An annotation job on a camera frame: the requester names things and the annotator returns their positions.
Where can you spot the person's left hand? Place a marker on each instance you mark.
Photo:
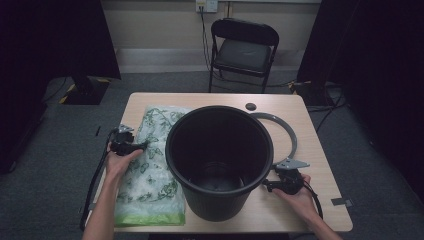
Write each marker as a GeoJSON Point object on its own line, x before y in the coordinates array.
{"type": "Point", "coordinates": [120, 165]}

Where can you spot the black folding chair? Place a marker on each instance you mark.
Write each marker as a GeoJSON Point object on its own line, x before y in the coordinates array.
{"type": "Point", "coordinates": [243, 55]}

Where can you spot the black trash bin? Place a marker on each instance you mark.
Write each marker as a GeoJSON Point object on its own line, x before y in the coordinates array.
{"type": "Point", "coordinates": [216, 206]}

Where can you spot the black curtain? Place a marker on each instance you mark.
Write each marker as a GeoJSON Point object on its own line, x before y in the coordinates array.
{"type": "Point", "coordinates": [50, 50]}
{"type": "Point", "coordinates": [376, 66]}

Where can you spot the white wall socket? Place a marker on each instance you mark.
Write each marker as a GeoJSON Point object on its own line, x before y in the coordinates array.
{"type": "Point", "coordinates": [206, 5]}

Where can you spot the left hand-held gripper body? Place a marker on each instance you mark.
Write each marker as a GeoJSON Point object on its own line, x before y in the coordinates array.
{"type": "Point", "coordinates": [121, 143]}

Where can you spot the green-printed plastic trash bag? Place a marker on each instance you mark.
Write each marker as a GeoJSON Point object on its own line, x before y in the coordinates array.
{"type": "Point", "coordinates": [150, 186]}

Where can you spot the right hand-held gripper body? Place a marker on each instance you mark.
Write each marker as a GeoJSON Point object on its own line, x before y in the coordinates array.
{"type": "Point", "coordinates": [291, 180]}

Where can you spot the grey tape strip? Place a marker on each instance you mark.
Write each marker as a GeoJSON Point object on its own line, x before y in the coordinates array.
{"type": "Point", "coordinates": [340, 201]}

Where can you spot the person's right hand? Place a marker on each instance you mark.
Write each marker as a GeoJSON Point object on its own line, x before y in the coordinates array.
{"type": "Point", "coordinates": [300, 203]}

